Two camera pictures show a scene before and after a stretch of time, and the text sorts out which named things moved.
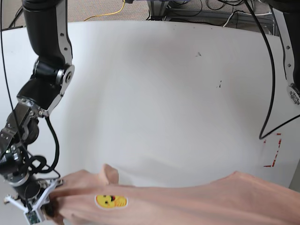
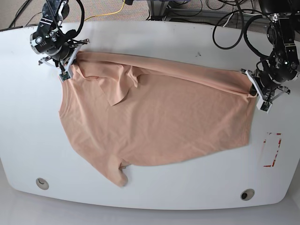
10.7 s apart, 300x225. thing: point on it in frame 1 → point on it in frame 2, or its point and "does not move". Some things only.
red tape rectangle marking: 265,141 does not move
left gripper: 30,188 → 53,43
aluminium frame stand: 157,9 does not move
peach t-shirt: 94,197 → 123,111
